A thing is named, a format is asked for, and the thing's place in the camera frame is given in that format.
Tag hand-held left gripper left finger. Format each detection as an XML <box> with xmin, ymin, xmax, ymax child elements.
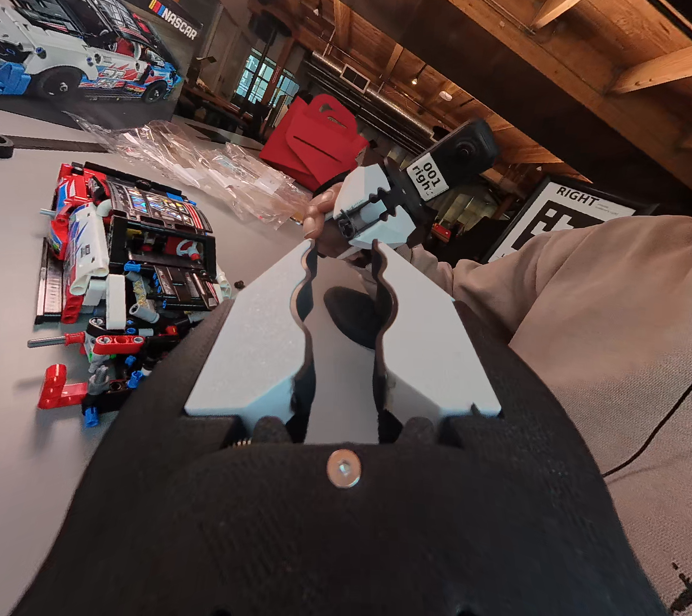
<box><xmin>184</xmin><ymin>239</ymin><xmax>318</xmax><ymax>443</ymax></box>

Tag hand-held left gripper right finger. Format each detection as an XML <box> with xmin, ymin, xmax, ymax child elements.
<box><xmin>372</xmin><ymin>240</ymin><xmax>502</xmax><ymax>443</ymax></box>

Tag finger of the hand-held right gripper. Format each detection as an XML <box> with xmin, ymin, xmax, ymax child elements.
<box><xmin>331</xmin><ymin>164</ymin><xmax>391</xmax><ymax>220</ymax></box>
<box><xmin>346</xmin><ymin>202</ymin><xmax>413</xmax><ymax>250</ymax></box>

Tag toy brick race car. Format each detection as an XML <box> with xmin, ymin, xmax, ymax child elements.
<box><xmin>27</xmin><ymin>162</ymin><xmax>234</xmax><ymax>428</ymax></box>

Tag person's right forearm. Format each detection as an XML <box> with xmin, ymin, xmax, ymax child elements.
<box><xmin>408</xmin><ymin>215</ymin><xmax>692</xmax><ymax>352</ymax></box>

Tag person's right hand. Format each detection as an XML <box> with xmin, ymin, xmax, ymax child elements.
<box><xmin>302</xmin><ymin>182</ymin><xmax>375</xmax><ymax>267</ymax></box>

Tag red felt bag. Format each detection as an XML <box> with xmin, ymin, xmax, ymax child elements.
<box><xmin>259</xmin><ymin>93</ymin><xmax>369</xmax><ymax>193</ymax></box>

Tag paned window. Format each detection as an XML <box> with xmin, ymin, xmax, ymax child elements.
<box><xmin>235</xmin><ymin>48</ymin><xmax>301</xmax><ymax>111</ymax></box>

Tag clear plastic bags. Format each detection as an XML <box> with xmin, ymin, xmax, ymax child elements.
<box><xmin>65</xmin><ymin>119</ymin><xmax>306</xmax><ymax>225</ymax></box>

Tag black white marker sign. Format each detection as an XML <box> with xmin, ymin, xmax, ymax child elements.
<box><xmin>483</xmin><ymin>174</ymin><xmax>659</xmax><ymax>267</ymax></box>

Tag toy set cardboard box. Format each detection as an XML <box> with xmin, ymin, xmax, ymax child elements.
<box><xmin>0</xmin><ymin>0</ymin><xmax>203</xmax><ymax>131</ymax></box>

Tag metal ventilation duct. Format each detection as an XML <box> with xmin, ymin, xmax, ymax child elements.
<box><xmin>308</xmin><ymin>50</ymin><xmax>449</xmax><ymax>152</ymax></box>

